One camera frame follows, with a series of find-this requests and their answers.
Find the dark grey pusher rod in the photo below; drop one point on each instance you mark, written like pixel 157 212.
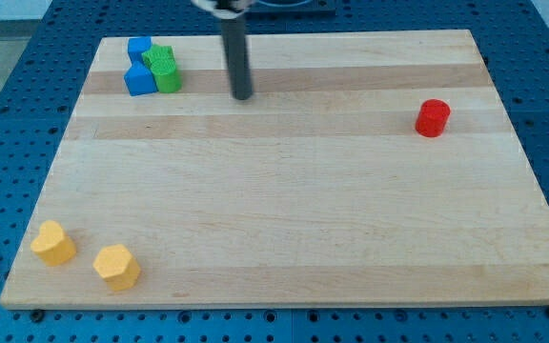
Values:
pixel 237 57

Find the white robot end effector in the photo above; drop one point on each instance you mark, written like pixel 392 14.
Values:
pixel 224 9

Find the green cylinder block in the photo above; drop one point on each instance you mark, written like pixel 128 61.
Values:
pixel 166 76

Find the green star block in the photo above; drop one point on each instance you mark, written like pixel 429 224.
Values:
pixel 156 53

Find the blue cube block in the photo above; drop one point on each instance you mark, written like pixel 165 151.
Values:
pixel 137 46

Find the blue pentagon block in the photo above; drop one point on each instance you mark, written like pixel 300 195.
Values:
pixel 139 80

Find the wooden board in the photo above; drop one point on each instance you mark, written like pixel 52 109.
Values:
pixel 316 192

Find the red cylinder block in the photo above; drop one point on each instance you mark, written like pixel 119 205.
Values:
pixel 432 118

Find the yellow hexagon block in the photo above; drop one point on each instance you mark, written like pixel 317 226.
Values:
pixel 117 267

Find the yellow heart block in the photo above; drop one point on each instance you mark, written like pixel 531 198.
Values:
pixel 52 245

